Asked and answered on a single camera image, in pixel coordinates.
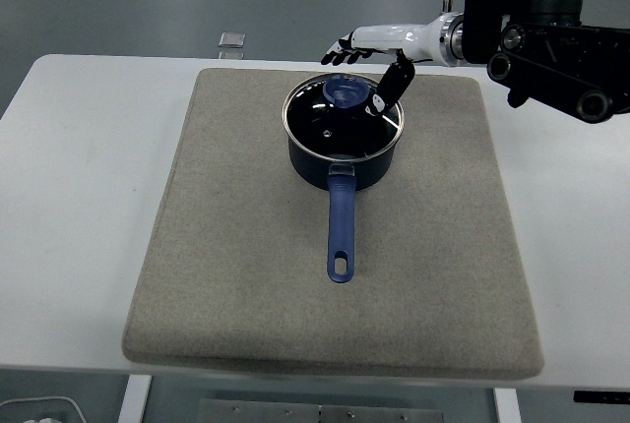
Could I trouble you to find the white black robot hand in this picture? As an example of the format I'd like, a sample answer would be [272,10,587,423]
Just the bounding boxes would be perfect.
[320,12,448,118]

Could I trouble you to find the glass pot lid blue knob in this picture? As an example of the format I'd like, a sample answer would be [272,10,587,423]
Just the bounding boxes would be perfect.
[281,73,406,161]

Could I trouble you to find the beige fabric mat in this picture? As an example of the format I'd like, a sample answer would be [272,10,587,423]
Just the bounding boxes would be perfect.
[121,67,545,379]

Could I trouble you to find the grey metal plate with screws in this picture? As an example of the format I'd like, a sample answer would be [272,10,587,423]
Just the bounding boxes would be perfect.
[198,397,444,423]

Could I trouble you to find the white table leg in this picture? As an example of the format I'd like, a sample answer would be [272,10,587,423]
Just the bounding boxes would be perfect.
[493,387,522,423]
[117,374,153,423]

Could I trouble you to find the black bar under table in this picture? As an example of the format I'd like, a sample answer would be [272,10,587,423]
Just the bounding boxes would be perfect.
[573,390,630,403]

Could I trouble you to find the dark pot with blue handle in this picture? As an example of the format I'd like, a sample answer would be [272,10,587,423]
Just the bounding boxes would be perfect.
[282,97,405,285]

